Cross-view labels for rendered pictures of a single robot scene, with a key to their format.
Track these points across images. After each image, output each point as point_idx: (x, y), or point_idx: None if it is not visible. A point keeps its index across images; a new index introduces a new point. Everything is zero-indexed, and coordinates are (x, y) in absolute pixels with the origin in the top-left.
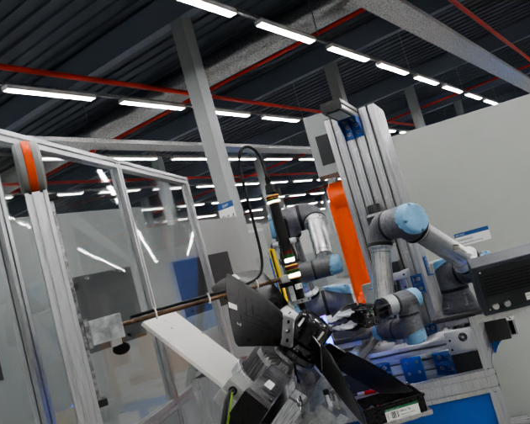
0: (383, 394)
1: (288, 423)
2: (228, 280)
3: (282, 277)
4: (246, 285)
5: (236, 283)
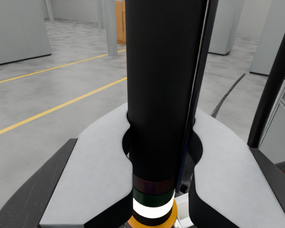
0: None
1: None
2: (238, 78)
3: (186, 193)
4: (222, 99)
5: (230, 88)
